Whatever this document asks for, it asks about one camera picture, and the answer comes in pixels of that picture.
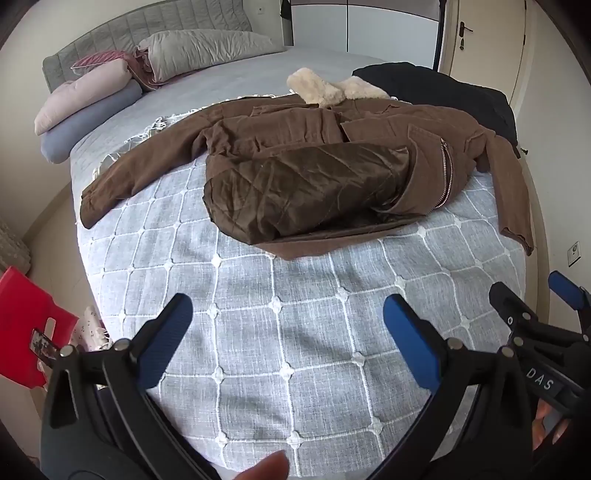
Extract pale pink folded quilt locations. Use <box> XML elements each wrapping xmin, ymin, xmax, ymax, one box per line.
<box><xmin>34</xmin><ymin>59</ymin><xmax>136</xmax><ymax>136</ymax></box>

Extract white floral cloth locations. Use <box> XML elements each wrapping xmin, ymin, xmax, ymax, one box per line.
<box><xmin>78</xmin><ymin>305</ymin><xmax>112</xmax><ymax>352</ymax></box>

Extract grey pillow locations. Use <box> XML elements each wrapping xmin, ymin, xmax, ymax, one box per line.
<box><xmin>136</xmin><ymin>29</ymin><xmax>287</xmax><ymax>84</ymax></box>

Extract black garment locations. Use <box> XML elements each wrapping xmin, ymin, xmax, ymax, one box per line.
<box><xmin>352</xmin><ymin>63</ymin><xmax>519</xmax><ymax>145</ymax></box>

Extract person's left hand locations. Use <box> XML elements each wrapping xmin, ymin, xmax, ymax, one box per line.
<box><xmin>233</xmin><ymin>450</ymin><xmax>290</xmax><ymax>480</ymax></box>

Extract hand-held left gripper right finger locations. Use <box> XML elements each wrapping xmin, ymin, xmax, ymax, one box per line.
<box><xmin>367</xmin><ymin>294</ymin><xmax>534</xmax><ymax>480</ymax></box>

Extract white textured cloth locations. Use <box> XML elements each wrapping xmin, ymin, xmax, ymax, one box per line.
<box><xmin>0</xmin><ymin>220</ymin><xmax>33</xmax><ymax>274</ymax></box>

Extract person's right hand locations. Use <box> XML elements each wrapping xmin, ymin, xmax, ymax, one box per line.
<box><xmin>531</xmin><ymin>399</ymin><xmax>568</xmax><ymax>452</ymax></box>

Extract red bag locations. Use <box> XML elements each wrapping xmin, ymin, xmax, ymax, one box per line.
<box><xmin>0</xmin><ymin>267</ymin><xmax>81</xmax><ymax>389</ymax></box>

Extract blue bolster pillow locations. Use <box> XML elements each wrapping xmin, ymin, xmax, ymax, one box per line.
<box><xmin>40</xmin><ymin>80</ymin><xmax>144</xmax><ymax>165</ymax></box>

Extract pink striped pillow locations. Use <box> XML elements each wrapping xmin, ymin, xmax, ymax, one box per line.
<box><xmin>70</xmin><ymin>51</ymin><xmax>160</xmax><ymax>91</ymax></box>

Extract grey padded headboard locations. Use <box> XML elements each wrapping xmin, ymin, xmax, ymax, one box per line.
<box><xmin>43</xmin><ymin>0</ymin><xmax>284</xmax><ymax>88</ymax></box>

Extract brown fur-collared jacket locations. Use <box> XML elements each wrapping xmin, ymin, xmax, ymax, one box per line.
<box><xmin>79</xmin><ymin>67</ymin><xmax>535</xmax><ymax>262</ymax></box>

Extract cream door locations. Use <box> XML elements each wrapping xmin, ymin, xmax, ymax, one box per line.
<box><xmin>438</xmin><ymin>0</ymin><xmax>528</xmax><ymax>95</ymax></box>

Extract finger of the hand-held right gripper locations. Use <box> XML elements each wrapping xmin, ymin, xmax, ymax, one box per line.
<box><xmin>548</xmin><ymin>271</ymin><xmax>591</xmax><ymax>334</ymax></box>
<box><xmin>488</xmin><ymin>281</ymin><xmax>555</xmax><ymax>352</ymax></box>

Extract grey gridded blanket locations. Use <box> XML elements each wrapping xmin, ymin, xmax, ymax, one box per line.
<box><xmin>69</xmin><ymin>95</ymin><xmax>528</xmax><ymax>468</ymax></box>

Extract light grey bed sheet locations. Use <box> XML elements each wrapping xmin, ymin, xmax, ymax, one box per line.
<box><xmin>69</xmin><ymin>46</ymin><xmax>402</xmax><ymax>158</ymax></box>

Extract small printed card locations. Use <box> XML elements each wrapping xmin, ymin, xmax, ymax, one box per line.
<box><xmin>30</xmin><ymin>329</ymin><xmax>59</xmax><ymax>361</ymax></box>

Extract white wardrobe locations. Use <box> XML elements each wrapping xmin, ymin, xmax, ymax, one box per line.
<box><xmin>281</xmin><ymin>0</ymin><xmax>445</xmax><ymax>71</ymax></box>

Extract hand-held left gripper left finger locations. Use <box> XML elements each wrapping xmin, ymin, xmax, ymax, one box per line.
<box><xmin>41</xmin><ymin>292</ymin><xmax>221</xmax><ymax>480</ymax></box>

